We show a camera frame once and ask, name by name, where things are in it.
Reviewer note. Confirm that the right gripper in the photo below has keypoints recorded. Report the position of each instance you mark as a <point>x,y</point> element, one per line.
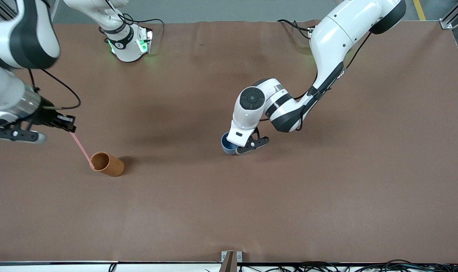
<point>46,115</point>

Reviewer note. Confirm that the blue cup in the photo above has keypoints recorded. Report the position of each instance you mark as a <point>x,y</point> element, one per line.
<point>225,145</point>

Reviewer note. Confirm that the pink chopstick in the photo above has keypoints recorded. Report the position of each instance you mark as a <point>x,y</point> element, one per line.
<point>81,149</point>

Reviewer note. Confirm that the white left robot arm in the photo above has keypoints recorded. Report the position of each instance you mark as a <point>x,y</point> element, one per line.
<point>338,30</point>

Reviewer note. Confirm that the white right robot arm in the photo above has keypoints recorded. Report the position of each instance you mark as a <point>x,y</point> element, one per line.
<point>10,37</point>

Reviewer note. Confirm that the orange cylindrical cup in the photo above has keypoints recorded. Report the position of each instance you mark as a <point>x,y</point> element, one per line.
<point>113,168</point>

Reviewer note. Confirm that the brown table cover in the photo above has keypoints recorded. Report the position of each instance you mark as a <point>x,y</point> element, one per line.
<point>229,207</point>

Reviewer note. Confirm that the metal bracket with post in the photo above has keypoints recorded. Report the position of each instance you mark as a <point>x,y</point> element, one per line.
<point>231,264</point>

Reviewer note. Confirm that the white table edge rail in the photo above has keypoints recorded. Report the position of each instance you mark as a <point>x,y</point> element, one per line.
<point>62,267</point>

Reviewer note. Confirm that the aluminium frame profile with bracket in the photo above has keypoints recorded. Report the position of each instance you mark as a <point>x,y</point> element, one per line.
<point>446,23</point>

